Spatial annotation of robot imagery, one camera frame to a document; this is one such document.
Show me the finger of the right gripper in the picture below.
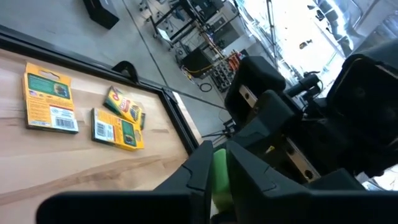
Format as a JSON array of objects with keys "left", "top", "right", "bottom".
[{"left": 233, "top": 91, "right": 296, "bottom": 156}]

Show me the black aluminium table frame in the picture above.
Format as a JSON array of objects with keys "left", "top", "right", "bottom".
[{"left": 0, "top": 24, "right": 200, "bottom": 155}]

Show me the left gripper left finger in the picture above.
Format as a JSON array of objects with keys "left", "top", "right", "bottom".
[{"left": 35, "top": 140, "right": 215, "bottom": 224}]

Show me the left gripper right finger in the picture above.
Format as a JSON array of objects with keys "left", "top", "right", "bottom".
[{"left": 226, "top": 141, "right": 398, "bottom": 224}]

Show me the black equipment case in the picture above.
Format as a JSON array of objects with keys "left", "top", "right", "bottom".
[{"left": 82, "top": 0, "right": 121, "bottom": 30}]

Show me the green rectangular eraser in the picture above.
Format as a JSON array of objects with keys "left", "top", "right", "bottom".
[{"left": 211, "top": 148, "right": 234, "bottom": 215}]

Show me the black frame clamp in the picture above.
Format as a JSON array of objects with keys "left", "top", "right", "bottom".
[{"left": 111, "top": 60, "right": 140, "bottom": 85}]

